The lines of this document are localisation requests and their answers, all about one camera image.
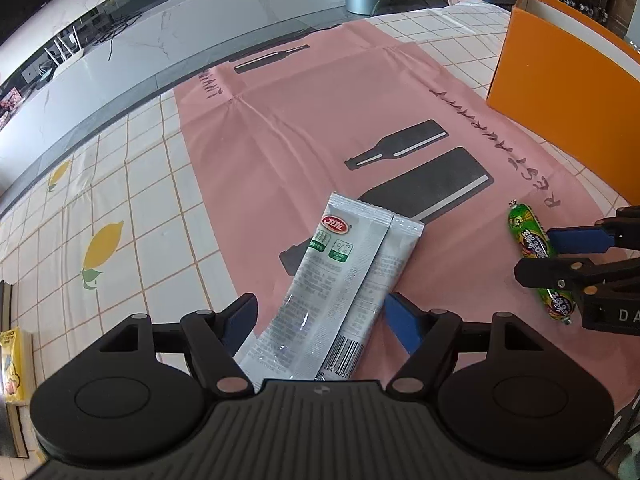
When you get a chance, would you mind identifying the green sausage stick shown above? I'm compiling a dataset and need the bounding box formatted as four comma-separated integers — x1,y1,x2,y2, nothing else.
507,201,577,325

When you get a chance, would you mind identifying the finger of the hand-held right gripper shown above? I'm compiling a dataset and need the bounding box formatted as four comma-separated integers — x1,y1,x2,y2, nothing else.
546,204,640,257
514,255,640,310

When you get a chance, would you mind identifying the white marble bench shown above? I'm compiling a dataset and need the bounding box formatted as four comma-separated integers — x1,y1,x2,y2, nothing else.
0,0,351,131

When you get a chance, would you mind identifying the silver grey snack packet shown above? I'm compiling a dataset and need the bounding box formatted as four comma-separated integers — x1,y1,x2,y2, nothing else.
233,191,426,394

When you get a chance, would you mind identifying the orange cardboard box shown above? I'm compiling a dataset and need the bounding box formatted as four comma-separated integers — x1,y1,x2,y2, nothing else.
486,0,640,209

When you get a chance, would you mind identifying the yellow cartoon packet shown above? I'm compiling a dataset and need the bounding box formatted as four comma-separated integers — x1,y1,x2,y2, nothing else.
0,327,37,407

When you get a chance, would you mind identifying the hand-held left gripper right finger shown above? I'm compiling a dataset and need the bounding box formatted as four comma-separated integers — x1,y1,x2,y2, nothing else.
383,292,532,394

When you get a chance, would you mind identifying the white router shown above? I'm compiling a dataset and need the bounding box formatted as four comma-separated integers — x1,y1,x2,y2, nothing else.
43,23,85,69

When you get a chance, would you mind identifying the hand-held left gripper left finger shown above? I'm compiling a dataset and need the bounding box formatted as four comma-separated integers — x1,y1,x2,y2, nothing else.
97,292,261,394

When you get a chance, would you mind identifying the pink checked printed tablecloth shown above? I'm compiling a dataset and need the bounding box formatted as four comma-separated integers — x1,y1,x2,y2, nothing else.
0,0,640,462

